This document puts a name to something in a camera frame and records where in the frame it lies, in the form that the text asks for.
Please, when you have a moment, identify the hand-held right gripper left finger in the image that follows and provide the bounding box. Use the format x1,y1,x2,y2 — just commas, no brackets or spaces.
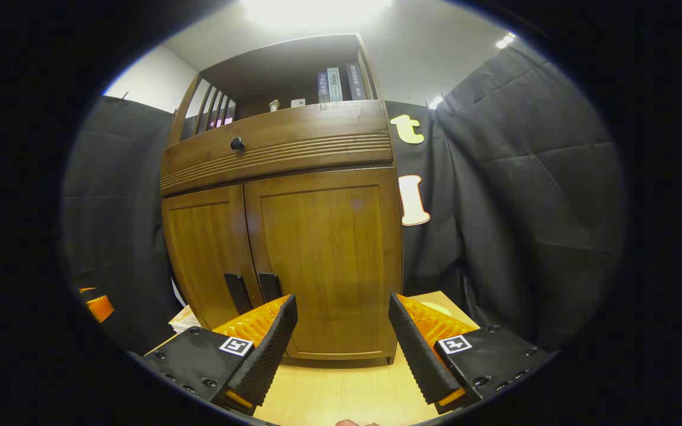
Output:
140,294,298,416

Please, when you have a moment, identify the black right door handle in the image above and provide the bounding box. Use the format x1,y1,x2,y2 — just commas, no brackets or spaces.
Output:
258,272,282,302

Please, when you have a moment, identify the large ceiling light panel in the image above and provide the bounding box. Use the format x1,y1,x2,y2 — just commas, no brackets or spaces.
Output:
240,0,395,27

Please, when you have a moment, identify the black backdrop cloth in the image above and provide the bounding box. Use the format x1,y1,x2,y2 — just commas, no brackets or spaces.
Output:
60,44,626,356

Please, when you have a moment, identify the wooden cabinet door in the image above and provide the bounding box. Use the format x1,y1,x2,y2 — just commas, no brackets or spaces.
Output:
244,167,404,362
162,185,265,330

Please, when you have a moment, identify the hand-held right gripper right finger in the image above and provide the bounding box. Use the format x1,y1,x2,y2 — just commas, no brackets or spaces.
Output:
388,293,555,415

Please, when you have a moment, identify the black door handle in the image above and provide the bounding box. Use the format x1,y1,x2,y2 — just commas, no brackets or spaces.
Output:
258,272,282,302
224,273,253,315

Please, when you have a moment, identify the wooden double-door shoe cabinet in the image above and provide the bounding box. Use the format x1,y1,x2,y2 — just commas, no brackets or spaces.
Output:
159,33,404,363

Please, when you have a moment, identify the wooden cabinet drawer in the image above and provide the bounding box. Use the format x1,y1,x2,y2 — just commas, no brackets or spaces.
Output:
160,99,393,197

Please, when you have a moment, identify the black left door handle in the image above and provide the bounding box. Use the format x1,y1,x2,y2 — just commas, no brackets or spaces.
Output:
224,273,253,315

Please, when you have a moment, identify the tall dark book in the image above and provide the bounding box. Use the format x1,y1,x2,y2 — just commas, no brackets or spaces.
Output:
346,63,368,101

